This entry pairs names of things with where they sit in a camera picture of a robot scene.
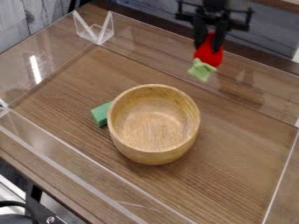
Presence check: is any green foam block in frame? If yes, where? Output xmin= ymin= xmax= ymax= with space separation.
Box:
xmin=91 ymin=102 xmax=111 ymax=127

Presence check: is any red plush strawberry toy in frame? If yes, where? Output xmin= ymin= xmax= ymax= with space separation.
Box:
xmin=186 ymin=31 xmax=227 ymax=84

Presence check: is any black table frame bracket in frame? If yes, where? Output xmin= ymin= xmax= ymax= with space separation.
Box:
xmin=26 ymin=185 xmax=67 ymax=224

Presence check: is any clear acrylic corner bracket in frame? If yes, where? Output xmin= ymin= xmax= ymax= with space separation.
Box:
xmin=73 ymin=11 xmax=115 ymax=46

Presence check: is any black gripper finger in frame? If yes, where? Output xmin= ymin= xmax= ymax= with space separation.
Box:
xmin=194 ymin=17 xmax=209 ymax=48
xmin=211 ymin=19 xmax=230 ymax=53

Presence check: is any black cable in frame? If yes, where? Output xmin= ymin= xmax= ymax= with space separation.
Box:
xmin=0 ymin=199 xmax=28 ymax=210

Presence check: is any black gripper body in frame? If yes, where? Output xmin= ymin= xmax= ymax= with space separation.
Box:
xmin=175 ymin=0 xmax=255 ymax=32

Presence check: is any wooden bowl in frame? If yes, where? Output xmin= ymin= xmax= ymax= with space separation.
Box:
xmin=107 ymin=84 xmax=202 ymax=165

